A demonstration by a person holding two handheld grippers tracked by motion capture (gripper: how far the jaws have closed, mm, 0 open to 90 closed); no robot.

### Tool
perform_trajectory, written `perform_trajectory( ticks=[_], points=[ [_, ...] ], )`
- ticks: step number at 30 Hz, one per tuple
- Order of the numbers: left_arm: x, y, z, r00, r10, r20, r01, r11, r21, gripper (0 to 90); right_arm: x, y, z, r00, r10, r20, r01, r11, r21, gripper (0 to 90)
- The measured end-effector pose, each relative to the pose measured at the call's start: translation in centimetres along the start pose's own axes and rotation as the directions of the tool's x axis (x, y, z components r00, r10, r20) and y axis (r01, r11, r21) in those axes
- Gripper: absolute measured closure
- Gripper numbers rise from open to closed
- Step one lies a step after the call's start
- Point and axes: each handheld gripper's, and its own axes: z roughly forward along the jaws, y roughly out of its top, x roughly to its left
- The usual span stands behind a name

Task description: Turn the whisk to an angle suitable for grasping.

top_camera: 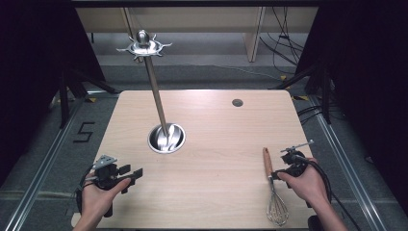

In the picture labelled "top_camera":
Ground person's left hand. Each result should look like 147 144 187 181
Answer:
80 177 133 222

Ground person's right hand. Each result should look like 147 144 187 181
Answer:
276 157 330 210

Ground light wooden bench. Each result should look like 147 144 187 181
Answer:
75 6 319 64

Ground metal utensil rack stand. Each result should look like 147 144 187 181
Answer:
115 29 187 154

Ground dark object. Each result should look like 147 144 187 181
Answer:
307 215 322 231

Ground thin white floor cable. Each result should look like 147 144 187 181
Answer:
189 62 281 82

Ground black floor cables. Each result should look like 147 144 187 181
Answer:
295 103 325 127

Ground wooden handle metal whisk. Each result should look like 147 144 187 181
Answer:
262 146 291 227

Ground hanging black cables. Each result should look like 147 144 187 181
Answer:
259 6 306 75

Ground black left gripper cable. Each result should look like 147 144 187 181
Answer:
74 171 98 217

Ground black metal stand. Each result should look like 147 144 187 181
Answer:
58 67 120 130
271 62 333 125

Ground aluminium floor rail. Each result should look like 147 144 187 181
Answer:
308 94 381 231
3 92 85 231

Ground black curtain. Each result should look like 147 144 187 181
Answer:
0 0 108 189
293 0 408 208

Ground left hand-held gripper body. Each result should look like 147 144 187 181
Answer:
86 154 128 191

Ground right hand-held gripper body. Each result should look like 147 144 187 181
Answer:
280 139 316 178

